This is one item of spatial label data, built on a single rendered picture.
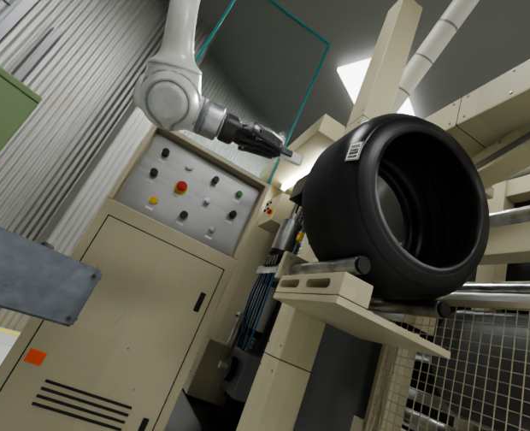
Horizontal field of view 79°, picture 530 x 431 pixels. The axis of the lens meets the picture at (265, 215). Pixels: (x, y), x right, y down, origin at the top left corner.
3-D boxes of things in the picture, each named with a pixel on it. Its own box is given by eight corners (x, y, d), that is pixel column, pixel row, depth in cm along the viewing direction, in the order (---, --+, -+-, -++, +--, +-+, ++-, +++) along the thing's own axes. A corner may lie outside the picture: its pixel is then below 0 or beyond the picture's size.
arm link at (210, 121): (201, 109, 86) (222, 119, 87) (191, 138, 83) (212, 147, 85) (209, 91, 77) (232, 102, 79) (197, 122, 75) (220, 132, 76)
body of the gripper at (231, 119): (229, 104, 79) (263, 121, 82) (220, 121, 87) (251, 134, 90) (220, 130, 77) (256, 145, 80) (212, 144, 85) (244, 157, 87)
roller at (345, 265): (290, 265, 109) (301, 263, 111) (291, 278, 108) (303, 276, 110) (355, 256, 77) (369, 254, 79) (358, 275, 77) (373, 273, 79)
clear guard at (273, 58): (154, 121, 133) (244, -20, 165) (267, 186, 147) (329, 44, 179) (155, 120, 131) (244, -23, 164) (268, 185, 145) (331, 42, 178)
